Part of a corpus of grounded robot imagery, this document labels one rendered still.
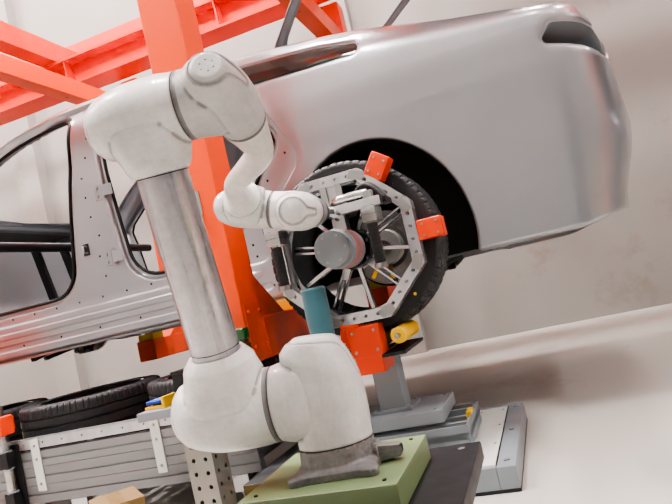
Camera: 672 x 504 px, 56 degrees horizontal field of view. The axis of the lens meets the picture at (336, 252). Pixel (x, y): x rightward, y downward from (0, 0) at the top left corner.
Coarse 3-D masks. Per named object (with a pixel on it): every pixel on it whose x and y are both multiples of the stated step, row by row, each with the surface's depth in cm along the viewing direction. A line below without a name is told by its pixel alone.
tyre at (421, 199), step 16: (320, 176) 238; (400, 176) 230; (400, 192) 229; (416, 192) 228; (416, 208) 227; (432, 208) 230; (432, 240) 226; (272, 256) 245; (432, 256) 226; (432, 272) 226; (416, 288) 227; (432, 288) 228; (416, 304) 228; (384, 320) 231; (400, 320) 230
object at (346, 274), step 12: (348, 192) 255; (360, 216) 236; (396, 216) 232; (312, 228) 260; (324, 228) 240; (360, 228) 236; (384, 228) 233; (300, 240) 250; (312, 240) 263; (300, 252) 243; (312, 252) 242; (372, 252) 235; (300, 264) 249; (312, 264) 262; (360, 264) 240; (372, 264) 235; (300, 276) 244; (312, 276) 256; (348, 276) 237; (360, 276) 236; (384, 276) 233; (396, 276) 232; (300, 288) 241; (336, 300) 239; (372, 300) 235; (336, 312) 237; (348, 312) 236
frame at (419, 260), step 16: (336, 176) 228; (352, 176) 226; (368, 176) 224; (384, 192) 224; (400, 208) 221; (416, 240) 219; (288, 256) 238; (416, 256) 219; (288, 272) 234; (416, 272) 219; (400, 288) 221; (400, 304) 225; (336, 320) 228; (352, 320) 226; (368, 320) 224
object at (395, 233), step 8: (384, 216) 277; (392, 216) 276; (384, 224) 277; (392, 224) 276; (400, 224) 275; (384, 232) 272; (392, 232) 271; (400, 232) 275; (392, 240) 271; (400, 240) 271; (368, 256) 279; (392, 256) 271; (400, 256) 274; (408, 256) 274; (392, 264) 276; (400, 264) 275; (408, 264) 274; (368, 272) 279; (400, 272) 275; (376, 280) 278; (384, 280) 277
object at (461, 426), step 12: (456, 408) 244; (468, 408) 235; (456, 420) 224; (468, 420) 221; (480, 420) 246; (384, 432) 232; (396, 432) 229; (408, 432) 228; (420, 432) 221; (432, 432) 220; (444, 432) 218; (456, 432) 217; (468, 432) 216; (432, 444) 220; (444, 444) 218; (456, 444) 217
